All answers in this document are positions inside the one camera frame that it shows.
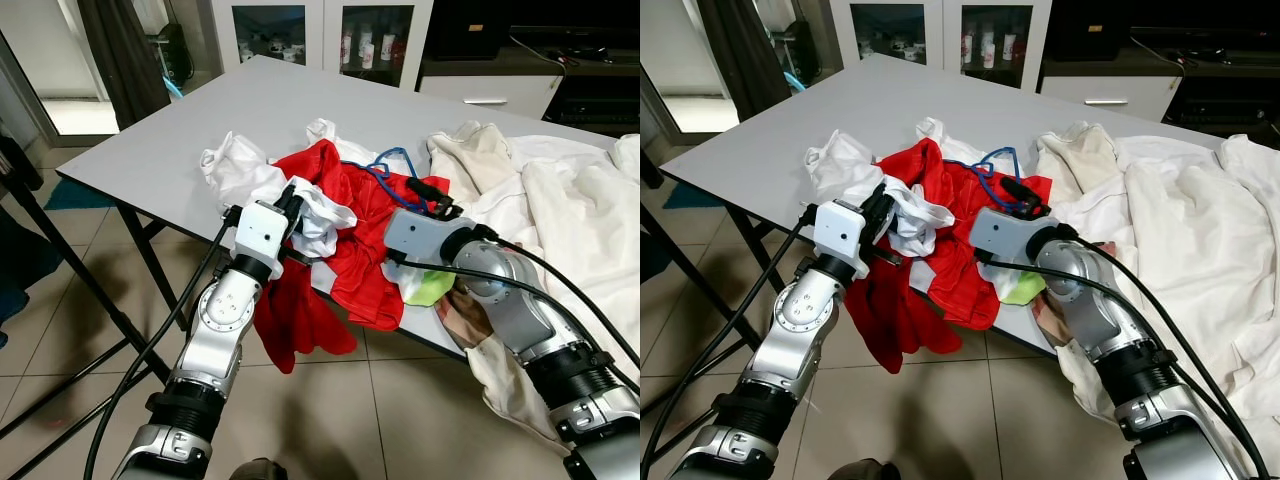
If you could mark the blue plastic clothes hanger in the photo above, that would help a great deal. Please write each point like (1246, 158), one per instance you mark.
(400, 151)
(1003, 150)

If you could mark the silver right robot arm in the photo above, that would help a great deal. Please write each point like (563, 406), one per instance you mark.
(520, 300)
(1100, 300)

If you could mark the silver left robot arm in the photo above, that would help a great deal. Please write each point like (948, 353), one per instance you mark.
(220, 310)
(800, 310)

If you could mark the cream garment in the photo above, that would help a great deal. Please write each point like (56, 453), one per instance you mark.
(1085, 155)
(475, 155)

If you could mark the lime green cloth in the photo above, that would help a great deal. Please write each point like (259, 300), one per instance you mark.
(1020, 290)
(430, 290)

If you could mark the black table leg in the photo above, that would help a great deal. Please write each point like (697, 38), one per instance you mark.
(765, 260)
(150, 260)

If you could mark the white button shirt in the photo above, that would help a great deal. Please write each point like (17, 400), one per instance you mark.
(580, 220)
(1180, 230)

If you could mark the white bottle red label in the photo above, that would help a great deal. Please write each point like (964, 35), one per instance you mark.
(967, 46)
(987, 46)
(347, 46)
(392, 46)
(1010, 46)
(367, 46)

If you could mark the black audio speaker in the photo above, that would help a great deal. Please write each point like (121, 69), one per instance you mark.
(468, 28)
(1088, 28)

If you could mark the black device with light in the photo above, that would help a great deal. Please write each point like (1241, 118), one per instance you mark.
(178, 50)
(798, 50)

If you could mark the teal floor mat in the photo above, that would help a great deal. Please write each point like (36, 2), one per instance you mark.
(695, 195)
(80, 195)

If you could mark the black set-top box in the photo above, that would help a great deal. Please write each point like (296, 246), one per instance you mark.
(1225, 105)
(595, 105)

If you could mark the white glass door cabinet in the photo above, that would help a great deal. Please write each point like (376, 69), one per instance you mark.
(940, 15)
(320, 15)

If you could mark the dark grey curtain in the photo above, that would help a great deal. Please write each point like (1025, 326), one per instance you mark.
(125, 60)
(745, 55)

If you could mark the dark TV stand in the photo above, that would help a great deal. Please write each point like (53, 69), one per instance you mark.
(590, 60)
(1210, 60)

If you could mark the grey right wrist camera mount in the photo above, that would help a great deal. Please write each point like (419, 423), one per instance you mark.
(1000, 235)
(415, 235)

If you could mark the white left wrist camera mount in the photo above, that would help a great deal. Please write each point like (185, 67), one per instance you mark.
(840, 232)
(262, 232)

